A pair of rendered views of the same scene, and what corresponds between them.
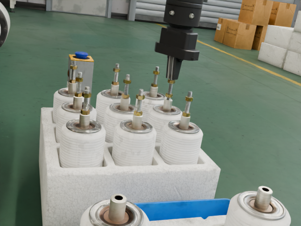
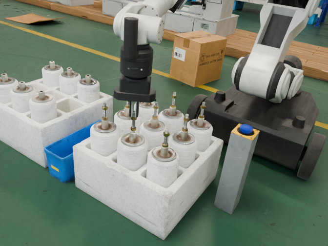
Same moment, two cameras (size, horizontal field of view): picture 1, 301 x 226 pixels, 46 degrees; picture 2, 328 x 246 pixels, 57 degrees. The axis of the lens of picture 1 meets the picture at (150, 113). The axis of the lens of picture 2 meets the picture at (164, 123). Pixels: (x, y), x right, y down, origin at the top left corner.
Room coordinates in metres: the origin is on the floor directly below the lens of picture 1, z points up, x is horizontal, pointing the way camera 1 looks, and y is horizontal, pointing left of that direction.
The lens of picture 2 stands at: (1.57, -0.47, 0.77)
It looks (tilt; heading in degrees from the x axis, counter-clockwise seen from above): 30 degrees down; 141
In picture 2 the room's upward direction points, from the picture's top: 6 degrees clockwise
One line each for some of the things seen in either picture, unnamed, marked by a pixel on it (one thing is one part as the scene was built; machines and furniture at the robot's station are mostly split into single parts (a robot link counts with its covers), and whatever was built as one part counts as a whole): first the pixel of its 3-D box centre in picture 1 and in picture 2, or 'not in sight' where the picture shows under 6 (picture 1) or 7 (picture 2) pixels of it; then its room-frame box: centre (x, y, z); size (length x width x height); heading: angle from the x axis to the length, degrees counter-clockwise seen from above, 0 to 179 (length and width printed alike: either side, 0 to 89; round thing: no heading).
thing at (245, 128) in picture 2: (81, 55); (246, 129); (1.11, 0.24, 0.32); 0.04 x 0.04 x 0.02
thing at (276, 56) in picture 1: (286, 56); not in sight; (3.65, -1.28, 0.09); 0.39 x 0.39 x 0.18; 21
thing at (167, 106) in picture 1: (167, 105); (133, 136); (0.90, -0.04, 0.26); 0.02 x 0.02 x 0.03
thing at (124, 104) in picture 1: (124, 104); (154, 122); (0.86, 0.07, 0.26); 0.02 x 0.02 x 0.03
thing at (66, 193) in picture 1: (117, 164); (151, 163); (0.86, 0.07, 0.09); 0.39 x 0.39 x 0.18; 21
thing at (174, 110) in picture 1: (166, 110); (133, 139); (0.90, -0.04, 0.25); 0.08 x 0.08 x 0.01
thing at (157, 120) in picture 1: (161, 141); (131, 162); (0.90, -0.04, 0.16); 0.10 x 0.10 x 0.18
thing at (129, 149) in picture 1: (131, 162); (126, 135); (0.75, 0.03, 0.16); 0.10 x 0.10 x 0.18
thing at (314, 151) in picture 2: not in sight; (311, 156); (1.16, 0.67, 0.10); 0.20 x 0.05 x 0.20; 111
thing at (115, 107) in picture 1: (123, 108); (153, 125); (0.86, 0.07, 0.25); 0.08 x 0.08 x 0.01
